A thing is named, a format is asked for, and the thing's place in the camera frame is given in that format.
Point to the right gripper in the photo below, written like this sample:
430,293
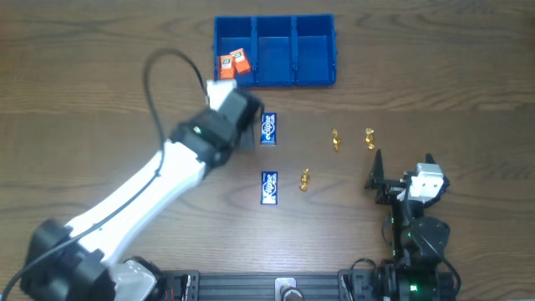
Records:
390,192

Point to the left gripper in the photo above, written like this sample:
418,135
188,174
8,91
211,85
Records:
248,138

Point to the blue candy pack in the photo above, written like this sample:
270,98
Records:
268,129
269,188

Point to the gold candy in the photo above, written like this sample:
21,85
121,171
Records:
304,180
336,139
370,139

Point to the orange candy box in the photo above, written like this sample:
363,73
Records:
242,62
227,67

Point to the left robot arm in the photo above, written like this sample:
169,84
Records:
175,175

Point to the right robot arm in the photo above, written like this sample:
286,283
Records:
426,238

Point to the blue tray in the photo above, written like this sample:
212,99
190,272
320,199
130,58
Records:
273,79

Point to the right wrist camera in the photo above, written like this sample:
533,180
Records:
426,182

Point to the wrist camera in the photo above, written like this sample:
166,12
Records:
426,182
219,94

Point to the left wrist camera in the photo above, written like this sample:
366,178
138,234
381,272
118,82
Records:
219,94

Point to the mounting rail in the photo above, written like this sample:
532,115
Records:
242,286

